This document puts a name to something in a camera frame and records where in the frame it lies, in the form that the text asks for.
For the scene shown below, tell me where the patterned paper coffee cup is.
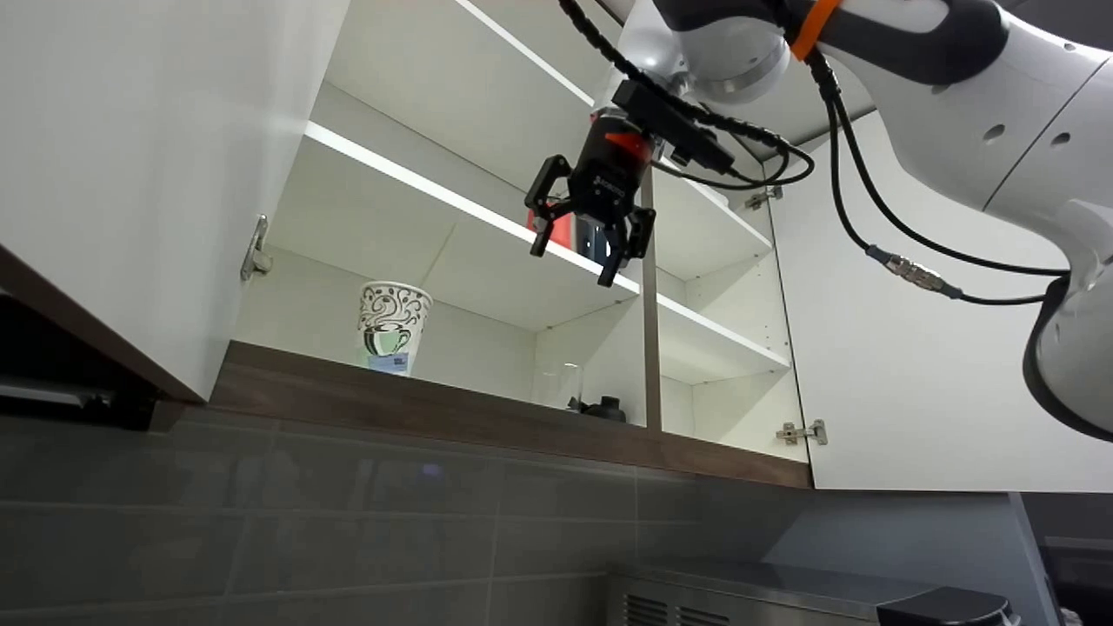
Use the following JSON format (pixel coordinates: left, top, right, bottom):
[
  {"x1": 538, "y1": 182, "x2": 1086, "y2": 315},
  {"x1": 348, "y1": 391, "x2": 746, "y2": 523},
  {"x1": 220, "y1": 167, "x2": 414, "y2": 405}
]
[{"x1": 354, "y1": 277, "x2": 435, "y2": 378}]

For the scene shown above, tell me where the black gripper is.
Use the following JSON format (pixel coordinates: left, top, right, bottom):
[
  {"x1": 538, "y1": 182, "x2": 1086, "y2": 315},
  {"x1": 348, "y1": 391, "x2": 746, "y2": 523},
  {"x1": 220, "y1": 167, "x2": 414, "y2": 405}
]
[{"x1": 521, "y1": 109, "x2": 660, "y2": 290}]

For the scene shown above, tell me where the metal door hinge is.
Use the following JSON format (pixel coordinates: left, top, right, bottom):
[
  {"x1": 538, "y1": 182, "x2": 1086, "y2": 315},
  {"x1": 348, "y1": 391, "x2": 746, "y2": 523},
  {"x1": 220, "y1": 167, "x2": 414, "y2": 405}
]
[
  {"x1": 741, "y1": 182, "x2": 788, "y2": 217},
  {"x1": 772, "y1": 415, "x2": 832, "y2": 454},
  {"x1": 236, "y1": 217, "x2": 278, "y2": 287}
]

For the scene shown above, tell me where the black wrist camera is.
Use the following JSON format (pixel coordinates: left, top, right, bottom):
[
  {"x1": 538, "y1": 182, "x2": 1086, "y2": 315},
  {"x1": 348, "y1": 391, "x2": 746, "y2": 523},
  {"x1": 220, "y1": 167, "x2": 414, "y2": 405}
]
[{"x1": 610, "y1": 73, "x2": 746, "y2": 182}]

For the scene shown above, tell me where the white cabinet door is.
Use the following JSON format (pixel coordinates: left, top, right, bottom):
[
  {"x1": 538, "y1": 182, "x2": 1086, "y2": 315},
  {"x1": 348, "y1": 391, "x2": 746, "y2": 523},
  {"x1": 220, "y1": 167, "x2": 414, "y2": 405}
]
[
  {"x1": 0, "y1": 0, "x2": 354, "y2": 405},
  {"x1": 766, "y1": 109, "x2": 1113, "y2": 497}
]

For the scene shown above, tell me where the small black device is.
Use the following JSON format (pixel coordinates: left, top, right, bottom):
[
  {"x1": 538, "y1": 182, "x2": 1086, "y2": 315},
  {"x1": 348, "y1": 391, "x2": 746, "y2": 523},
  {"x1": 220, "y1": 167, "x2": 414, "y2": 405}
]
[{"x1": 877, "y1": 584, "x2": 1016, "y2": 626}]

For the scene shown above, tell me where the white open wall cabinet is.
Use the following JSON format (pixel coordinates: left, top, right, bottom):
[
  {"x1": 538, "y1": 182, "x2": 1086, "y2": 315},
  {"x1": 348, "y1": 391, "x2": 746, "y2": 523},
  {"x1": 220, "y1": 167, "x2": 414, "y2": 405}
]
[{"x1": 222, "y1": 0, "x2": 894, "y2": 465}]

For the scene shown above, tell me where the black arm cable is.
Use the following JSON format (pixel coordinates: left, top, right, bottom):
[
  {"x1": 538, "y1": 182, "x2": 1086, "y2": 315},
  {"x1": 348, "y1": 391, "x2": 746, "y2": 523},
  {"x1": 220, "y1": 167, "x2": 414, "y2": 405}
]
[{"x1": 557, "y1": 0, "x2": 1071, "y2": 315}]

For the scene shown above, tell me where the small black shelf item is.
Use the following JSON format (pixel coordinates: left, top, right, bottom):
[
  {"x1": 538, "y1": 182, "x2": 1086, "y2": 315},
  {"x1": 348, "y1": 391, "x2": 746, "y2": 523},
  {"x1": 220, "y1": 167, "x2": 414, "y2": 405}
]
[{"x1": 566, "y1": 395, "x2": 629, "y2": 425}]

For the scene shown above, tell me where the orange arm strap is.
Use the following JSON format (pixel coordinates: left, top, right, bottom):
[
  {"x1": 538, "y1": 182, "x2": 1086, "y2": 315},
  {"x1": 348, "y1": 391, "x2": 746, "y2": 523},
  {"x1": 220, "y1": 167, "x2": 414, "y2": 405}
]
[{"x1": 791, "y1": 0, "x2": 846, "y2": 62}]

